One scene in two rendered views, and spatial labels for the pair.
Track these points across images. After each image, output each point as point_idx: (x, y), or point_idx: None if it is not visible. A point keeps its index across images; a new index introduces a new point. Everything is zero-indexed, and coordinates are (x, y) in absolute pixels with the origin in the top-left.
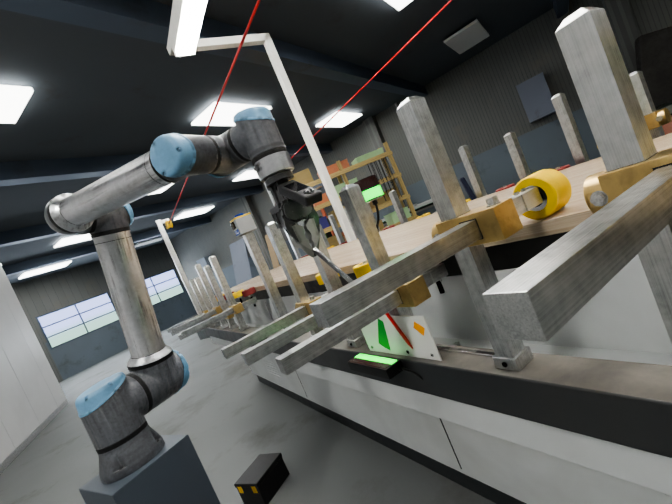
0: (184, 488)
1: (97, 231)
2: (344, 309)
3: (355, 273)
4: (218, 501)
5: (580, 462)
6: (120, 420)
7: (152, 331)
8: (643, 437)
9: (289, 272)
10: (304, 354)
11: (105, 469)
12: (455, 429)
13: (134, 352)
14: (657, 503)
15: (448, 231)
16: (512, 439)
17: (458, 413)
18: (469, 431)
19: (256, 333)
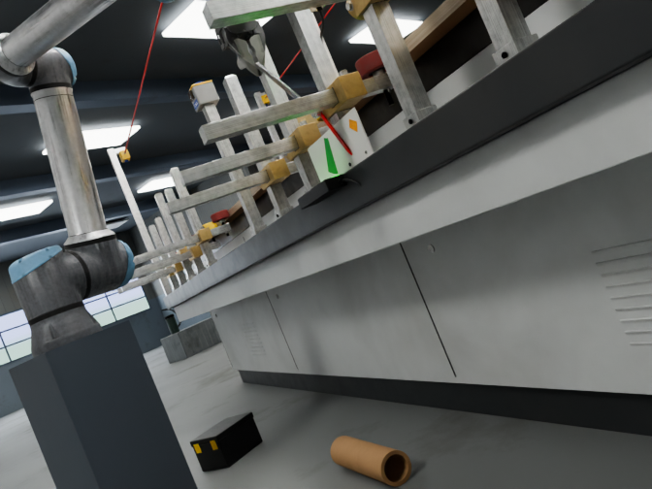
0: (122, 374)
1: (37, 83)
2: (227, 10)
3: None
4: (161, 402)
5: (478, 209)
6: (55, 288)
7: (93, 206)
8: (482, 123)
9: (249, 133)
10: (225, 125)
11: (38, 340)
12: (443, 318)
13: (73, 228)
14: (604, 304)
15: None
16: (438, 223)
17: (401, 225)
18: (455, 312)
19: (206, 191)
